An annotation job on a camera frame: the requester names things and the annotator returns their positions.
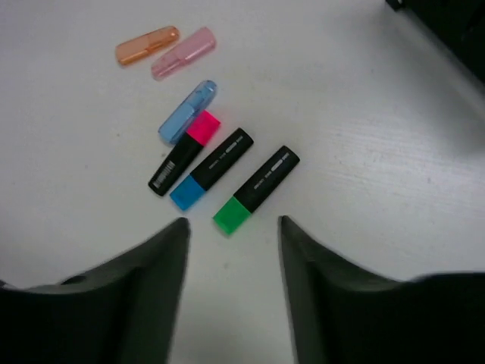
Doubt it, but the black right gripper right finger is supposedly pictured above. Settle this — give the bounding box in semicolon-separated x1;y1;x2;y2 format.
278;216;484;363

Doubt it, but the blue cap black highlighter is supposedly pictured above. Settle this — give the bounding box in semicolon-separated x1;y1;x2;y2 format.
170;128;254;212

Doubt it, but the green cap black highlighter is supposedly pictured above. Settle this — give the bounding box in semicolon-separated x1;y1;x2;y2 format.
213;146;300;236

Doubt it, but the black two-compartment organizer box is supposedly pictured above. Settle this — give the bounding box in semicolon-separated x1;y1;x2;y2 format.
386;0;484;81

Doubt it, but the pink translucent cap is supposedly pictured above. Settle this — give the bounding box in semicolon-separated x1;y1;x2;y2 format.
151;27;217;80

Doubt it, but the orange translucent cap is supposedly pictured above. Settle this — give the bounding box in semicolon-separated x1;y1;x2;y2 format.
114;26;180;67

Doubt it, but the pink cap black highlighter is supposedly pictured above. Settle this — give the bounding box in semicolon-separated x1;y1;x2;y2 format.
148;111;221;196

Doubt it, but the blue translucent cap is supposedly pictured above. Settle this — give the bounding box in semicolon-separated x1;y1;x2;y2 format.
158;80;217;145

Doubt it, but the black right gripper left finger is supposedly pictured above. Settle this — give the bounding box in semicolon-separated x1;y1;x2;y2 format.
1;218;190;363

